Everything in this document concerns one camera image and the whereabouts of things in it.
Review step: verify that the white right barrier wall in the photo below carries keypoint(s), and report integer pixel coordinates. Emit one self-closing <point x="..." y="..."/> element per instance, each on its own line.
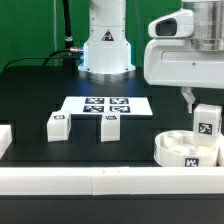
<point x="220" y="144"/>

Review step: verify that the round white stool seat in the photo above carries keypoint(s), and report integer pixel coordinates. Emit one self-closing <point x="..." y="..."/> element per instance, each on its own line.
<point x="178" y="149"/>

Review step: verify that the white barrier wall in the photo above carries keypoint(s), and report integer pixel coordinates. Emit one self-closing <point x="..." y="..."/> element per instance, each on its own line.
<point x="220" y="144"/>
<point x="111" y="181"/>
<point x="5" y="138"/>

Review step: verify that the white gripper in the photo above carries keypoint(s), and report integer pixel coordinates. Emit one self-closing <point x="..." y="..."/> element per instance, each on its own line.
<point x="186" y="50"/>

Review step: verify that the white front barrier wall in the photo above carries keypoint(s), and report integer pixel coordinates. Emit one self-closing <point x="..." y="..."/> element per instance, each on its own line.
<point x="111" y="181"/>

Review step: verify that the white left barrier wall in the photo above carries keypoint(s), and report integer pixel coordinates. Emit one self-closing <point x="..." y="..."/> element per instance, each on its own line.
<point x="5" y="138"/>

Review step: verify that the black vertical cable post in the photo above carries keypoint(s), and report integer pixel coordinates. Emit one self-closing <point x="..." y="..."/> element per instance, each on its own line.
<point x="67" y="61"/>

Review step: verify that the white marker base plate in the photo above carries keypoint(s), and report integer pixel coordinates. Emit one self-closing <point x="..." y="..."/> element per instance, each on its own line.
<point x="77" y="105"/>

